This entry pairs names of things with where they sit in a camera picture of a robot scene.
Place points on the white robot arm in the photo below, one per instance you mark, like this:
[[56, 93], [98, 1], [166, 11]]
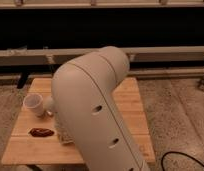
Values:
[[82, 94]]

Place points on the white sponge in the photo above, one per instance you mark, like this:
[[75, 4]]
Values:
[[64, 137]]

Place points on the white plastic cup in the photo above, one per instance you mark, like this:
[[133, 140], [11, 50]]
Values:
[[34, 103]]

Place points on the wooden table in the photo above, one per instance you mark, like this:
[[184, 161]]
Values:
[[22, 148]]

